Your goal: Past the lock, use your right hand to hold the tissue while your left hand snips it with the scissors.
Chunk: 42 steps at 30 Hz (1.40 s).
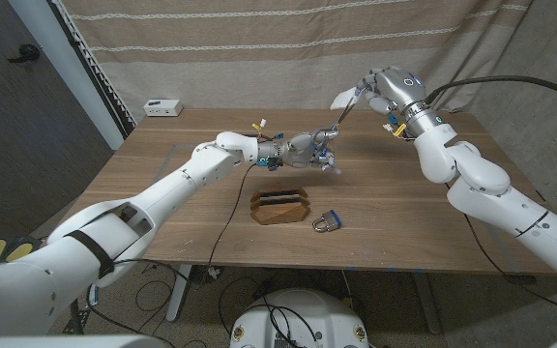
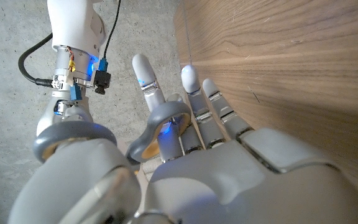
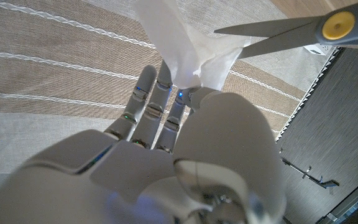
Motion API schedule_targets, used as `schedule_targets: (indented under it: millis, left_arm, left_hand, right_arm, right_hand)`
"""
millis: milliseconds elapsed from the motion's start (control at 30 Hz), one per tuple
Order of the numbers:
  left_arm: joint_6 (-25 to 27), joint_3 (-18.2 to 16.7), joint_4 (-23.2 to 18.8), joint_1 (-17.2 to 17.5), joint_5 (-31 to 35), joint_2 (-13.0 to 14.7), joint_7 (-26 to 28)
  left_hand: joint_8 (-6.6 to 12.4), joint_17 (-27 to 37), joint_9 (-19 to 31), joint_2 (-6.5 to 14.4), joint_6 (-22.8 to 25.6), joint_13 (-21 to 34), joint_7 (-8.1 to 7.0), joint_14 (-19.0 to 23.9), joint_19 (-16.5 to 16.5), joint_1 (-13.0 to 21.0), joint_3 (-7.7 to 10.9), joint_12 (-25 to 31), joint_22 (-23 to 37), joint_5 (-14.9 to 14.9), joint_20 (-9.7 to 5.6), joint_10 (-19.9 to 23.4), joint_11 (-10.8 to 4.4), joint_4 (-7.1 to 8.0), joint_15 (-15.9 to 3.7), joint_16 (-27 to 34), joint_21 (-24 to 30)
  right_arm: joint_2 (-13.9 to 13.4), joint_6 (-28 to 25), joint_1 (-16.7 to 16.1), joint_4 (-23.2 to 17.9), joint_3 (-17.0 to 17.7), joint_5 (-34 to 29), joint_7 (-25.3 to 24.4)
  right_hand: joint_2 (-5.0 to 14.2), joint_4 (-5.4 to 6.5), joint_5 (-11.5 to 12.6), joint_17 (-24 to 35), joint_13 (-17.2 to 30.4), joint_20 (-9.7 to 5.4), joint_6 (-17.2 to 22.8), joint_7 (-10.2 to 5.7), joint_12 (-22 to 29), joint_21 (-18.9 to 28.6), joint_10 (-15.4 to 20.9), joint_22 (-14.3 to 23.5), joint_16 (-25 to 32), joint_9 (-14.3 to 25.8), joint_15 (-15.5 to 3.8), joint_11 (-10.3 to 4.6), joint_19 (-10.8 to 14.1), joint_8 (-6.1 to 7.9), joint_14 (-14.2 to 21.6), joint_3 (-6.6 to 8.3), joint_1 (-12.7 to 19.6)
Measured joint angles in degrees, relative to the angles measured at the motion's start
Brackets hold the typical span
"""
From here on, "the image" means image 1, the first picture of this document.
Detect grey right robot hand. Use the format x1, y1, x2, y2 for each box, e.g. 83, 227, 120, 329
354, 66, 444, 140

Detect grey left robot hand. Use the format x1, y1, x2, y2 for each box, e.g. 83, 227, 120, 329
280, 128, 343, 175

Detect grey handled scissors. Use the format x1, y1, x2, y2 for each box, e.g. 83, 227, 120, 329
312, 85, 369, 149

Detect white tissue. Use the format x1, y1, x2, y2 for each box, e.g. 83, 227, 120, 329
329, 86, 360, 111

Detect brown wooden scissors holder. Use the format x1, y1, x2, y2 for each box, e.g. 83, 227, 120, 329
249, 182, 311, 226

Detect silver padlock with blue base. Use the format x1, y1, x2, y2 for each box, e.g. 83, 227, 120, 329
311, 210, 342, 234

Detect beige striped backdrop curtain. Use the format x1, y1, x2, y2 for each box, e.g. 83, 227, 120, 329
60, 0, 534, 122

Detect white power strip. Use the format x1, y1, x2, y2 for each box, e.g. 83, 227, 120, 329
143, 99, 184, 118

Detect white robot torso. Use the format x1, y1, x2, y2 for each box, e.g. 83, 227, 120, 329
229, 288, 370, 348

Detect white table leg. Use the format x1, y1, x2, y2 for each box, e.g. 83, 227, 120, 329
412, 271, 443, 335
165, 264, 193, 323

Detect dark grey door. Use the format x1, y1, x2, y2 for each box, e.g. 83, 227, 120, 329
0, 0, 115, 238

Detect white robot chest cover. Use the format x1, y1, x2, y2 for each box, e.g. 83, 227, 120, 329
0, 334, 166, 348

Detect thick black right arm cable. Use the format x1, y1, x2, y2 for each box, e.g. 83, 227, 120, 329
423, 74, 557, 106

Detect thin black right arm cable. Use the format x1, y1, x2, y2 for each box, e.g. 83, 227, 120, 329
461, 212, 557, 320

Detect black backdrop frame pole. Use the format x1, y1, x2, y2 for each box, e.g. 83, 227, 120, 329
48, 0, 137, 140

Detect black perforated floor bracket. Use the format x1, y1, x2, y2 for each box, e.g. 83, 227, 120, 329
63, 308, 91, 335

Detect black door handle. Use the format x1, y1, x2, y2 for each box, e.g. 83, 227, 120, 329
7, 43, 42, 64

